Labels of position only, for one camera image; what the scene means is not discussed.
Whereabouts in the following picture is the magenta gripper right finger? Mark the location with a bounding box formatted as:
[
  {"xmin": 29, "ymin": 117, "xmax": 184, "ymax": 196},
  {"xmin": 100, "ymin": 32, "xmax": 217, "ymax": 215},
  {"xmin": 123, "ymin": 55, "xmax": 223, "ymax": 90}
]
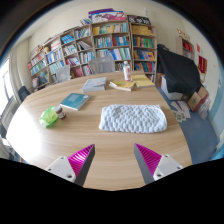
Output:
[{"xmin": 134, "ymin": 143, "xmax": 182, "ymax": 184}]

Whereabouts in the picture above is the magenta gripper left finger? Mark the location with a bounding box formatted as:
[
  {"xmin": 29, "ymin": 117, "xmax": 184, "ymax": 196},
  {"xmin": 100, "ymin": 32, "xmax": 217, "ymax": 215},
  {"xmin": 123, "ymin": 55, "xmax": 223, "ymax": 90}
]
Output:
[{"xmin": 46, "ymin": 144, "xmax": 95, "ymax": 186}]

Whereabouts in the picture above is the white textured towel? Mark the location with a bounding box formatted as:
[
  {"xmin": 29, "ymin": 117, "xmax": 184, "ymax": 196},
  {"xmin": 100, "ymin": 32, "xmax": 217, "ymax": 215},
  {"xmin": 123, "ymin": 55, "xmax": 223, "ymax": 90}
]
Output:
[{"xmin": 99, "ymin": 104, "xmax": 167, "ymax": 134}]

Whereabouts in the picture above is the green plastic bag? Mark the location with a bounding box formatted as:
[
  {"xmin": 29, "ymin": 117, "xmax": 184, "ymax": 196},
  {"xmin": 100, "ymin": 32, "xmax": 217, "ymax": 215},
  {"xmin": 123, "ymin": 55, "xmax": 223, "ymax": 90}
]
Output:
[{"xmin": 39, "ymin": 106, "xmax": 58, "ymax": 127}]

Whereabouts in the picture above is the small red-label jar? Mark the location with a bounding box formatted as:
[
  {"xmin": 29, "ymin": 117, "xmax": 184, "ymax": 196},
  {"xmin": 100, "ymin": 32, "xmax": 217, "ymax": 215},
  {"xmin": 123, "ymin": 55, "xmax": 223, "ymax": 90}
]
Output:
[{"xmin": 54, "ymin": 105, "xmax": 66, "ymax": 119}]

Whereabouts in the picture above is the teal book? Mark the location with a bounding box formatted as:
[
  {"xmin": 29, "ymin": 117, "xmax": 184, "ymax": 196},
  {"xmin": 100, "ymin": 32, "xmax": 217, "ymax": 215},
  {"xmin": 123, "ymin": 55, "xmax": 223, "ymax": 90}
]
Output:
[{"xmin": 61, "ymin": 93, "xmax": 90, "ymax": 111}]

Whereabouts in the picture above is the cardboard box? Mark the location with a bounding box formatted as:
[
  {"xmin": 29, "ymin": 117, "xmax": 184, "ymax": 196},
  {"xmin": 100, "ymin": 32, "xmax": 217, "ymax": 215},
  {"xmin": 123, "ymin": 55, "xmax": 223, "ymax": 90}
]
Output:
[{"xmin": 188, "ymin": 86, "xmax": 209, "ymax": 112}]

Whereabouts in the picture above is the grey book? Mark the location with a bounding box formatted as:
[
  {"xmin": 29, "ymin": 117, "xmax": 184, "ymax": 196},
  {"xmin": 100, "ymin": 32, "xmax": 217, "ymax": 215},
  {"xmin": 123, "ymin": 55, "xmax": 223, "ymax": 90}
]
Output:
[{"xmin": 82, "ymin": 77, "xmax": 107, "ymax": 93}]

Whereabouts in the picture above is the yellow book left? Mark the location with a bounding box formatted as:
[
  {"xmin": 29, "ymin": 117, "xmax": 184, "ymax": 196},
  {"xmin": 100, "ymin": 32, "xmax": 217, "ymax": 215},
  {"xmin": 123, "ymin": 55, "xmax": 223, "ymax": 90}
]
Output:
[{"xmin": 109, "ymin": 80, "xmax": 135, "ymax": 91}]

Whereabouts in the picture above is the yellow book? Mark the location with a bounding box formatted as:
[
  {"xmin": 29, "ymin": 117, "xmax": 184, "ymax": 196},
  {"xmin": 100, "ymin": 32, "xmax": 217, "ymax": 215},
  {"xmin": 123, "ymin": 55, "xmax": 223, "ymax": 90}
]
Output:
[
  {"xmin": 109, "ymin": 80, "xmax": 135, "ymax": 91},
  {"xmin": 132, "ymin": 74, "xmax": 154, "ymax": 88}
]

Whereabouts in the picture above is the yellow book right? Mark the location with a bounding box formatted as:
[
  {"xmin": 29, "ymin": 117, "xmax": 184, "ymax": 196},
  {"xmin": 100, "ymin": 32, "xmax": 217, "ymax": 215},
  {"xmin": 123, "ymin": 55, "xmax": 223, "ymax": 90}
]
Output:
[{"xmin": 132, "ymin": 74, "xmax": 154, "ymax": 88}]

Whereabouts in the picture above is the blue chair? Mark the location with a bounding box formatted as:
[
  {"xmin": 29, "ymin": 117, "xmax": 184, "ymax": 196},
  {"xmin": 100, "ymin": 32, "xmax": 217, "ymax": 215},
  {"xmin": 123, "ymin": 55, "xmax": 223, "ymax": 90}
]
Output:
[{"xmin": 18, "ymin": 86, "xmax": 30, "ymax": 102}]

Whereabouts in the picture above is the black cloth cover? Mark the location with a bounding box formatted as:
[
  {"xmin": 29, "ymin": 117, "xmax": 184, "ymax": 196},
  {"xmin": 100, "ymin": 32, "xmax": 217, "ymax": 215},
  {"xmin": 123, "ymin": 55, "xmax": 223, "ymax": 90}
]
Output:
[{"xmin": 157, "ymin": 44, "xmax": 202, "ymax": 95}]

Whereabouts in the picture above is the grey chair left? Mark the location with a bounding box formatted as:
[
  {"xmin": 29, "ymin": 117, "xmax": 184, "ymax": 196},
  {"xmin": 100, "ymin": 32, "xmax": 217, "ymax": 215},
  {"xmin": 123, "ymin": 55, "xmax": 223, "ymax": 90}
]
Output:
[{"xmin": 56, "ymin": 65, "xmax": 71, "ymax": 82}]

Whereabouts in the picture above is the clear plastic bottle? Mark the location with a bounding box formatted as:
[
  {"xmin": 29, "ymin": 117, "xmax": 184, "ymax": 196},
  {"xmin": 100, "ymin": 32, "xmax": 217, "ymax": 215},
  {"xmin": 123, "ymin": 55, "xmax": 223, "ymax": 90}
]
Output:
[{"xmin": 123, "ymin": 61, "xmax": 131, "ymax": 81}]

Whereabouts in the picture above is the grey mesh chair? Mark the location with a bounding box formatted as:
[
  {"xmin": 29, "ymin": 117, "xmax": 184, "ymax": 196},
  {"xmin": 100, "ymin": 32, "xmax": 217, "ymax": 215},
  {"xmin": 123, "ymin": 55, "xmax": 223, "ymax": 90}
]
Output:
[{"xmin": 88, "ymin": 56, "xmax": 115, "ymax": 74}]

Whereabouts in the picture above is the wooden bookshelf left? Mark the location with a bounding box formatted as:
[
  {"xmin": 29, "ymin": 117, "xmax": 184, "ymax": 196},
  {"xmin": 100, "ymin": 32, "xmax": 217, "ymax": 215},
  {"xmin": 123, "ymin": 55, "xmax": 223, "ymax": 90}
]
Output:
[{"xmin": 27, "ymin": 29, "xmax": 78, "ymax": 90}]

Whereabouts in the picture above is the wooden bookshelf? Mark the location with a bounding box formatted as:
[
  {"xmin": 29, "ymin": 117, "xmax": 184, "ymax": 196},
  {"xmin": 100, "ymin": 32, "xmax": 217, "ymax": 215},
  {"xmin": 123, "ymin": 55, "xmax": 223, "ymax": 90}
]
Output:
[
  {"xmin": 74, "ymin": 20, "xmax": 132, "ymax": 76},
  {"xmin": 27, "ymin": 29, "xmax": 78, "ymax": 90},
  {"xmin": 129, "ymin": 22, "xmax": 157, "ymax": 82}
]

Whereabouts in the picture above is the wooden bookshelf right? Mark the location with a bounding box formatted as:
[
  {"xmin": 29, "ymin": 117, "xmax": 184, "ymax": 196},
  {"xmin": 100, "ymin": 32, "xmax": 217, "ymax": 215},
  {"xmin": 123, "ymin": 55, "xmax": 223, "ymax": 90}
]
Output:
[{"xmin": 129, "ymin": 22, "xmax": 157, "ymax": 82}]

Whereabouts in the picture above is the wooden bookshelf middle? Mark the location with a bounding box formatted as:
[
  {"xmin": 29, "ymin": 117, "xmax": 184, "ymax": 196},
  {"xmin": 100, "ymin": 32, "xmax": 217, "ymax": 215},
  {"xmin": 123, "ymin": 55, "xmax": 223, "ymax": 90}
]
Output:
[{"xmin": 74, "ymin": 20, "xmax": 132, "ymax": 76}]

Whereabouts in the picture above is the colourful box on shelf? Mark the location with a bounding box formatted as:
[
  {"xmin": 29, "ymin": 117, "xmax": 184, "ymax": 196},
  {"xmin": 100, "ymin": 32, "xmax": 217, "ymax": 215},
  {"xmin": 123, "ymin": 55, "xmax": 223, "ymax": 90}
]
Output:
[{"xmin": 88, "ymin": 8, "xmax": 126, "ymax": 23}]

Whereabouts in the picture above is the red wall hanging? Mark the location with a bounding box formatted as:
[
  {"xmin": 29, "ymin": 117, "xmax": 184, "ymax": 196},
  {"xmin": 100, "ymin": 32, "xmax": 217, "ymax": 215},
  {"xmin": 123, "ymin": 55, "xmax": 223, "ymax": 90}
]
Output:
[{"xmin": 198, "ymin": 56, "xmax": 207, "ymax": 74}]

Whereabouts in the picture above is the small wall shelf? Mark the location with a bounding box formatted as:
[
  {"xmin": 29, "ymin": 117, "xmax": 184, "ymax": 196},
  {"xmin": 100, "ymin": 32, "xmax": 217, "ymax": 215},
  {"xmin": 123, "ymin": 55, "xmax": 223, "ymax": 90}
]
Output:
[{"xmin": 176, "ymin": 29, "xmax": 194, "ymax": 60}]

